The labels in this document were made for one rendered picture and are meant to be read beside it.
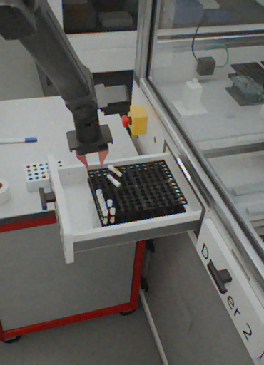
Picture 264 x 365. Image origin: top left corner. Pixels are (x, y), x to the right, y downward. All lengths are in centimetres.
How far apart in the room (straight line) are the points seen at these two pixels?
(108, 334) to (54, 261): 54
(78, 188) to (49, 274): 42
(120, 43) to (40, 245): 87
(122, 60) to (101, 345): 117
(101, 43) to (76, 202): 81
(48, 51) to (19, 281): 98
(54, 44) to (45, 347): 140
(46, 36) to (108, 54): 117
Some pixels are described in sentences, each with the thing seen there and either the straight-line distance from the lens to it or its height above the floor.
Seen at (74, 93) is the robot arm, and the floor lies 124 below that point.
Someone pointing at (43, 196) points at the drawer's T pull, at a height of 91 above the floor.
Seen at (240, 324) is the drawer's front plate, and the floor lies 84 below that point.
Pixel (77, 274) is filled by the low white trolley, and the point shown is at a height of 40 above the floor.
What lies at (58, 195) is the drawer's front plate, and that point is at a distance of 100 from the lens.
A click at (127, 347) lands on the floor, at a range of 181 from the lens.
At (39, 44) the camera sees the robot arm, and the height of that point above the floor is 138.
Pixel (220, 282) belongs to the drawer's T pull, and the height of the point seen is 91.
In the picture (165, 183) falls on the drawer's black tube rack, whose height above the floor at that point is 90.
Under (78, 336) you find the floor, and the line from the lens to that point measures 183.
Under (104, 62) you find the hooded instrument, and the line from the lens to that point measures 177.
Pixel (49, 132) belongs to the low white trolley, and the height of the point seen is 76.
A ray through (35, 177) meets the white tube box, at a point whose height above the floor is 80.
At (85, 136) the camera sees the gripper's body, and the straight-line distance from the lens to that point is 93.
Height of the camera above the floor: 162
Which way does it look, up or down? 42 degrees down
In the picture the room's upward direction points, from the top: 5 degrees clockwise
